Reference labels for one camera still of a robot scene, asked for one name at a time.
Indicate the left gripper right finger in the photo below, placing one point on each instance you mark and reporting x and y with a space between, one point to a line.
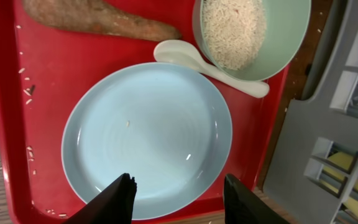
242 206

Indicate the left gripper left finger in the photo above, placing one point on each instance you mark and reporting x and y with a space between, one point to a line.
113 205

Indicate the white rice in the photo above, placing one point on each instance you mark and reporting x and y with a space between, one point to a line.
234 31

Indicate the mint green bowl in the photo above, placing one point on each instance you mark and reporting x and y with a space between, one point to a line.
287 23

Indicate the grey dishwasher rack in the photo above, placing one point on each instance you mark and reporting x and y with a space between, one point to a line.
322 123

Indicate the light blue plate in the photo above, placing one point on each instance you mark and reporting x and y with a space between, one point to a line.
165 125

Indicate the red serving tray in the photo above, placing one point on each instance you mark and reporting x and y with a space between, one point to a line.
43 74

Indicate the white plastic spoon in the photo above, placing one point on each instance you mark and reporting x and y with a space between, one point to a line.
185 54

